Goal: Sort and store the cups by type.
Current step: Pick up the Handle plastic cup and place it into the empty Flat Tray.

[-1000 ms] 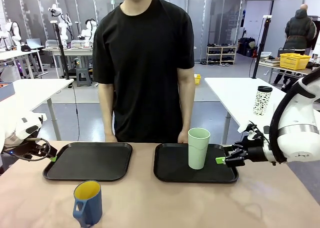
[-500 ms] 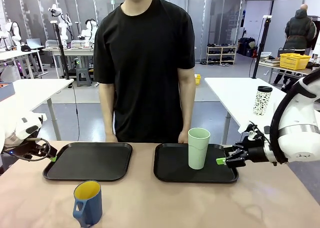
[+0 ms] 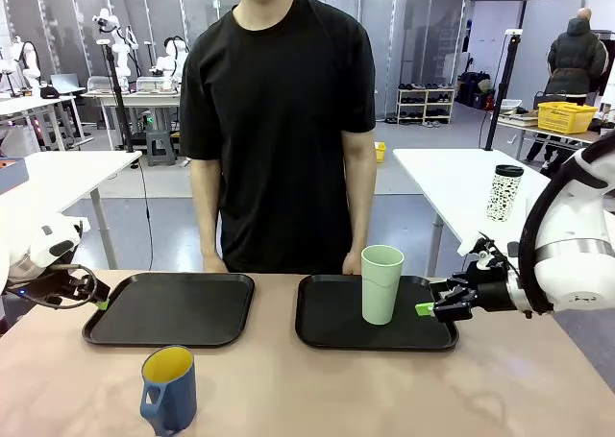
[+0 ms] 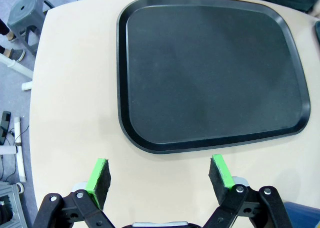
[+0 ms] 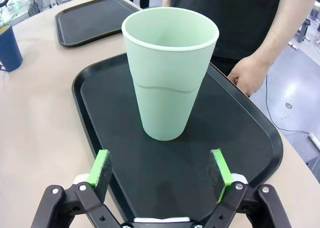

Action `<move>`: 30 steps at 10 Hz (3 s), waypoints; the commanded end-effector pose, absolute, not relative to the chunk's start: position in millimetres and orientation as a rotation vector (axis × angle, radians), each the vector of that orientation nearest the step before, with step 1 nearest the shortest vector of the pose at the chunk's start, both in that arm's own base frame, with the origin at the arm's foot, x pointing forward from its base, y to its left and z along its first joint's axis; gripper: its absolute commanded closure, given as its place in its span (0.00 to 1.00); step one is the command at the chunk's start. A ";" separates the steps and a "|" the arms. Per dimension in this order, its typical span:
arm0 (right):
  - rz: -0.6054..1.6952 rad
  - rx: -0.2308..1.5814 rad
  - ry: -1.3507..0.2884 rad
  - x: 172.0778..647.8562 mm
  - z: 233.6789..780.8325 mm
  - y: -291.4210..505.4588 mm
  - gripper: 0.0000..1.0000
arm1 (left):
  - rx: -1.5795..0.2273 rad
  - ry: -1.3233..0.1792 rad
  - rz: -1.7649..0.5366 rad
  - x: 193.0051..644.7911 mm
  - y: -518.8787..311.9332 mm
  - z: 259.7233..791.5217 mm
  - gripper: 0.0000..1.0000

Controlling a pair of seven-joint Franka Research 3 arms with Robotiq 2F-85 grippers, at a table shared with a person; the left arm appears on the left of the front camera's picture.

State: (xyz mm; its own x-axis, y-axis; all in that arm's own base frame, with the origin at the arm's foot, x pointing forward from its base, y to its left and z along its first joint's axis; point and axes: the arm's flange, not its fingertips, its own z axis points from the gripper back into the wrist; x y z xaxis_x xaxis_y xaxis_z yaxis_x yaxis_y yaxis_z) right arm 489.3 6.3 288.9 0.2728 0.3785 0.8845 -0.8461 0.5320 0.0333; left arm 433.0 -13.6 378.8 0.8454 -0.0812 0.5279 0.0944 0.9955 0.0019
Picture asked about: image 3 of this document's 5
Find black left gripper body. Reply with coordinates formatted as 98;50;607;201
8;266;79;304

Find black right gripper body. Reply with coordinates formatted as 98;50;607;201
473;278;511;313

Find light green tall cup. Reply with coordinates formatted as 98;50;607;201
360;244;405;327

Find person's left forearm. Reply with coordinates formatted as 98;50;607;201
343;186;377;258

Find person's right forearm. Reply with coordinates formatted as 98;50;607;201
191;186;226;261

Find person's left hand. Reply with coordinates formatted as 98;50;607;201
340;252;364;276

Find person's right hand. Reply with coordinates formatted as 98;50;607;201
201;255;230;274

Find black plastic tray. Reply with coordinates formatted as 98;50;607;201
82;272;256;350
295;273;460;352

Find speckled white tumbler black lid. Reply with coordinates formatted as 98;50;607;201
486;164;525;224

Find white table with tumbler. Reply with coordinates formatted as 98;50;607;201
392;147;552;278

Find grey box orange inside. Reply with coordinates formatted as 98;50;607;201
0;157;29;194

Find white table with grey box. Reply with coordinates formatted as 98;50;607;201
0;150;144;270

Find blue mug yellow inside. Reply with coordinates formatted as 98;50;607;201
139;344;198;436

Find grey step stool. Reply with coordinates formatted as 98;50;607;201
145;128;175;168

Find white desk with basket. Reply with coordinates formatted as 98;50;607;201
497;112;615;162

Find white background desk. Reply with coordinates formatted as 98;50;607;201
0;93;95;153
81;88;183;150

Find white shoe rack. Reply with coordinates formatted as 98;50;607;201
396;86;456;125

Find black tripod pole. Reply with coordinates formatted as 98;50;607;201
98;37;135;154

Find yellow plastic basket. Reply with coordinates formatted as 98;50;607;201
536;101;600;135

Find clear plastic storage box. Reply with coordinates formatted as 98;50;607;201
87;75;119;95
135;75;178;93

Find black bag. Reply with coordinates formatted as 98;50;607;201
455;70;496;110

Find grey laptop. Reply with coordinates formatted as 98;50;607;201
50;73;86;94

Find person in black t-shirt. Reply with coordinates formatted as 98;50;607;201
178;0;379;276

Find person in dark jacket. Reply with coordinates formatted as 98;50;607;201
526;8;610;164

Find grey left gripper cable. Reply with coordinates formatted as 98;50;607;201
28;262;100;310

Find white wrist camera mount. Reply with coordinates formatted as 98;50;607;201
468;237;505;271

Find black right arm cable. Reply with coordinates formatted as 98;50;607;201
520;162;578;316

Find thin black hanging cable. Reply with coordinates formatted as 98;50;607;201
137;160;156;271

